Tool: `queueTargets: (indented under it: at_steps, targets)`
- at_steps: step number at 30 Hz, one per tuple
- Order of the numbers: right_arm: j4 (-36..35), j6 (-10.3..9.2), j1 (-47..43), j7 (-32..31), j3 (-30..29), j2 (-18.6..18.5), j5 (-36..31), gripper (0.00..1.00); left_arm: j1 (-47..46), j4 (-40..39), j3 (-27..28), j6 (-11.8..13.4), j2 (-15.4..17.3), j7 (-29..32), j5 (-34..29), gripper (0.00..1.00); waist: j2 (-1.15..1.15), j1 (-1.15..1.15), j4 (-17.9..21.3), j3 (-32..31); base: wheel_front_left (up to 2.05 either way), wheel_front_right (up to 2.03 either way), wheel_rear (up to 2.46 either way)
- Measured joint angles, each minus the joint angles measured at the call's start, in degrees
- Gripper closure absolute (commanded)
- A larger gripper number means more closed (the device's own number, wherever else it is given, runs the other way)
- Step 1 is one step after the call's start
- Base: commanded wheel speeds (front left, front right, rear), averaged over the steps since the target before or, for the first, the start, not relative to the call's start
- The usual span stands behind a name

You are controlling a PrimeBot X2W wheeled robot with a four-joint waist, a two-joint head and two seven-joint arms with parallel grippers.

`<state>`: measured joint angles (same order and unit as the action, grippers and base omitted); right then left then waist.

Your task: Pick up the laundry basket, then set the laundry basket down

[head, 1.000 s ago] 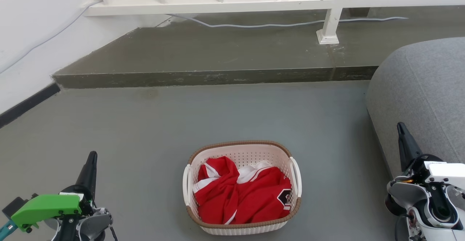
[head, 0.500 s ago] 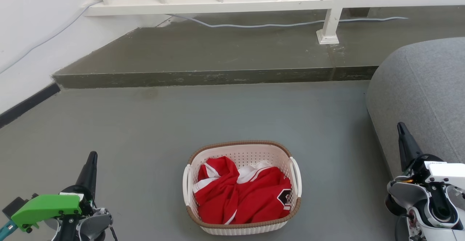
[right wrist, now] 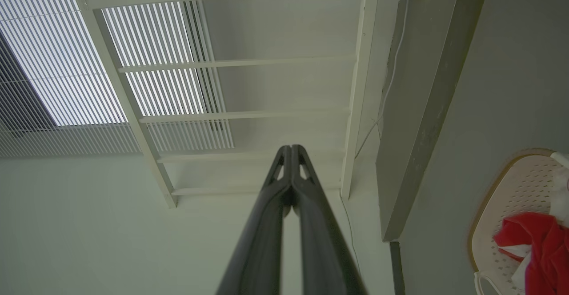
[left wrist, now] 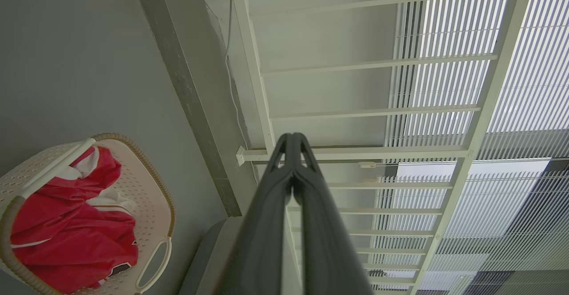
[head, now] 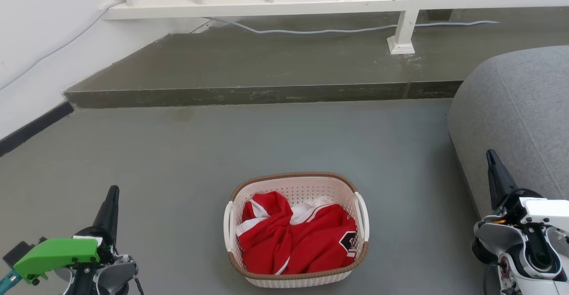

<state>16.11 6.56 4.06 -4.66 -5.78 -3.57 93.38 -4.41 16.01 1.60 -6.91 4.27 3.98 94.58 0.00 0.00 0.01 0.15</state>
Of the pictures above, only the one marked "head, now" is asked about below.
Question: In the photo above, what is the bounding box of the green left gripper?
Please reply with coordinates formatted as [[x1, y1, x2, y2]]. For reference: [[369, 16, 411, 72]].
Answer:
[[2, 185, 120, 286]]

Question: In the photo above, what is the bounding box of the grey fabric sofa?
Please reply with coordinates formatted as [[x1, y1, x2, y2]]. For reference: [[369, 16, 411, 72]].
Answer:
[[448, 45, 569, 218]]

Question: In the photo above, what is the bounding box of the white wooden railing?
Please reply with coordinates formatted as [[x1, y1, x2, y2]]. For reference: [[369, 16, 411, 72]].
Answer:
[[103, 0, 569, 55]]

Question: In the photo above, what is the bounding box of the black baseboard strip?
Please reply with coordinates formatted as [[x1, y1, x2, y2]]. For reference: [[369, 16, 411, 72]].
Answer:
[[0, 101, 75, 158]]

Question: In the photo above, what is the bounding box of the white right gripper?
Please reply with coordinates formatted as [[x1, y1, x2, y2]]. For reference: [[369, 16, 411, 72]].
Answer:
[[486, 149, 569, 234]]

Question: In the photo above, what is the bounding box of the white laundry basket brown rim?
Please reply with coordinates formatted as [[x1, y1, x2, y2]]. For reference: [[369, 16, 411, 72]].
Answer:
[[223, 172, 370, 289]]

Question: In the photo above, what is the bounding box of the red white sports jersey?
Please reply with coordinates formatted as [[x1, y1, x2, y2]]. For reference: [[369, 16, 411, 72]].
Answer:
[[236, 191, 359, 276]]

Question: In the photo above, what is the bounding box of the light grey cable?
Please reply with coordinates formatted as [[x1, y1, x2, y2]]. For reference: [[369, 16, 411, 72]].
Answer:
[[204, 16, 501, 35], [0, 0, 126, 91]]

